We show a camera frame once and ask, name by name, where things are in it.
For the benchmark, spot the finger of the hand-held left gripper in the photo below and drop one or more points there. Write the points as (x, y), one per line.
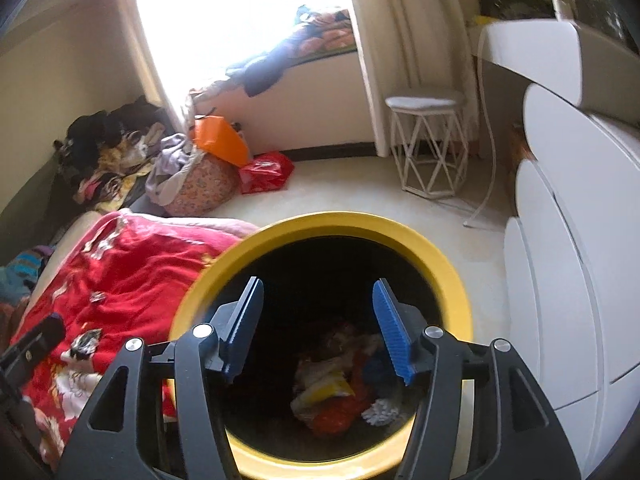
(40, 342)

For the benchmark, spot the dark clothes heap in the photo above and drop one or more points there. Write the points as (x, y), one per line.
(100, 125)

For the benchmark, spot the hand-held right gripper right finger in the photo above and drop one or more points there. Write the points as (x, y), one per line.
(395, 330)

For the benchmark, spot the yellow item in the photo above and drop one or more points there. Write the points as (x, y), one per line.
(479, 20)

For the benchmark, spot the floral laundry basket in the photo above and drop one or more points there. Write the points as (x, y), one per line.
(205, 185)

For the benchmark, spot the pile of mixed clothes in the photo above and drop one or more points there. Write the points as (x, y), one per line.
(110, 175)

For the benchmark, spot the red floral blanket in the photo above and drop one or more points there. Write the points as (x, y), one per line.
(140, 270)

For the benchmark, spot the red shopping bag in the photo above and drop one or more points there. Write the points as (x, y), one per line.
(265, 172)

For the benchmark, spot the white drawer cabinet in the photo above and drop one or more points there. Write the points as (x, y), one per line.
(575, 210)

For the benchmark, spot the small dark wrapper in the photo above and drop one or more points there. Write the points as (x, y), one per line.
(97, 298)

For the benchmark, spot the window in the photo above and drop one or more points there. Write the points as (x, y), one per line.
(225, 10)

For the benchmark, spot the lavender garment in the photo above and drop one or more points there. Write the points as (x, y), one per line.
(170, 165)

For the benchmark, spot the white vanity desk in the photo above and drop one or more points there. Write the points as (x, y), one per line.
(540, 50)

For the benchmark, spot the orange white clothes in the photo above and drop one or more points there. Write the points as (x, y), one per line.
(210, 90)

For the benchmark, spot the red plastic bag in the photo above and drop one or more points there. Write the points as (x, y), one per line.
(335, 415)

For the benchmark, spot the beige bed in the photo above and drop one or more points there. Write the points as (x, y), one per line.
(70, 232)

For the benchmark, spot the yellow rimmed black bin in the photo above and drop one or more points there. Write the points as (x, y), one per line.
(325, 225)

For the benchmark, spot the grey headboard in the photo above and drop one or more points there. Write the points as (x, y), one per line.
(30, 200)

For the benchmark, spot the cream thick curtain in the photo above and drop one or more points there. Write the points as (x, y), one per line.
(410, 60)

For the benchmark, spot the pink snack packet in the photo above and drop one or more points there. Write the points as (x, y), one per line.
(345, 335)

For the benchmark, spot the dark cosmetics organiser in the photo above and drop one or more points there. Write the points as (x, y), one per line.
(600, 15)

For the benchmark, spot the black bag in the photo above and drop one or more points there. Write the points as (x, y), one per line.
(515, 5)

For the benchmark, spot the orange patterned blanket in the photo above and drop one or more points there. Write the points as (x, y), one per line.
(325, 35)

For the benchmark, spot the yellow white snack packet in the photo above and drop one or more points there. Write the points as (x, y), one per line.
(320, 390)

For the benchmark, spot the orange bag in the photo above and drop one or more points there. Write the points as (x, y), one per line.
(220, 140)

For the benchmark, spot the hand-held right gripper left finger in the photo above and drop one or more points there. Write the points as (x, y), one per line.
(242, 330)

